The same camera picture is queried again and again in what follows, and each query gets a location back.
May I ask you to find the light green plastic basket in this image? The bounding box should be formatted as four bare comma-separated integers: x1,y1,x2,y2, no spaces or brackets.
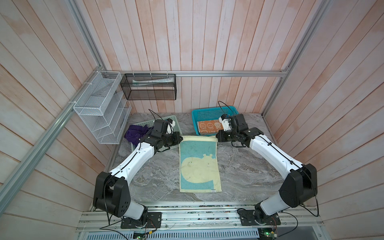
131,115,183,152

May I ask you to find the orange bunny print towel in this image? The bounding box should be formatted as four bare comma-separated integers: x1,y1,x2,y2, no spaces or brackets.
197,120,224,135

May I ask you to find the teal plastic basket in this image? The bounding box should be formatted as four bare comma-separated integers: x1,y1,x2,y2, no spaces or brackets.
191,106,239,136

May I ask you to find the yellow teal hippo towel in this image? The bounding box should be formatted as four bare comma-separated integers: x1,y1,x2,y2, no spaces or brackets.
179,136,222,193

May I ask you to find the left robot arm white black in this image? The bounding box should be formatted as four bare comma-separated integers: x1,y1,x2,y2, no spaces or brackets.
93,119,183,220

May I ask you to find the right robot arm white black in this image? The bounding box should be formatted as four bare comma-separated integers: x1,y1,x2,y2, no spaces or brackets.
216,114,318,224

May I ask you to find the purple towel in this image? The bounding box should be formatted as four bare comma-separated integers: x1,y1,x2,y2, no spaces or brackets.
124,125,151,147

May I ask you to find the green circuit board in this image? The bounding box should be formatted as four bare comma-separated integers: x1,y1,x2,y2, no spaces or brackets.
259,229,277,240

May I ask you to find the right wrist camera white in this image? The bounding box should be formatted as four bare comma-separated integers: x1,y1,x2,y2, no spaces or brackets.
219,115,232,132

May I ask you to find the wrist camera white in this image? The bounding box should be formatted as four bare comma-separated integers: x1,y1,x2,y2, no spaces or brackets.
166,119,175,134
219,115,232,132

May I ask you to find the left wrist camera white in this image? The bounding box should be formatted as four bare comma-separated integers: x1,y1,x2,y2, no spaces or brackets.
166,119,175,134

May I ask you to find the black mesh wall basket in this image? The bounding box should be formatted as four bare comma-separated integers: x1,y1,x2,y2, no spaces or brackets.
120,73,177,101

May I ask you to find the aluminium frame bar back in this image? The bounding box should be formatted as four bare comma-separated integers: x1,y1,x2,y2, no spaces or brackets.
100,69,288,78

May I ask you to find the aluminium frame bar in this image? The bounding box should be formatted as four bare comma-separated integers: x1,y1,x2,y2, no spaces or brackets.
100,69,288,78
1,66,104,215

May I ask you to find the white wire mesh shelf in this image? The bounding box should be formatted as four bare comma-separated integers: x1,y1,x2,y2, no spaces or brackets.
74,71,132,145

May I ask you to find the aluminium mounting rail front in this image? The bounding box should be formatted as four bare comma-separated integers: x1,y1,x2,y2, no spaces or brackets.
74,201,325,232

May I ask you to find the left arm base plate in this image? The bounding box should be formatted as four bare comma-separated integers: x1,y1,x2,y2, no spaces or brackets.
121,212,162,229

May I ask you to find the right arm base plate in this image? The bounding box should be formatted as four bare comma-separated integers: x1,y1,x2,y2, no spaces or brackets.
237,208,281,226

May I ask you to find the white vented cable duct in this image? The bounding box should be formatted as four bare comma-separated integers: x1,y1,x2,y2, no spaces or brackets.
80,228,260,240

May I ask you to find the aluminium frame post right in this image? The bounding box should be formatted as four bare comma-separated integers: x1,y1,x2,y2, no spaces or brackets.
262,1,334,118

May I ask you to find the aluminium frame bar left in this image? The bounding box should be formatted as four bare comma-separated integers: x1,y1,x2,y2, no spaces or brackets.
1,66,104,215

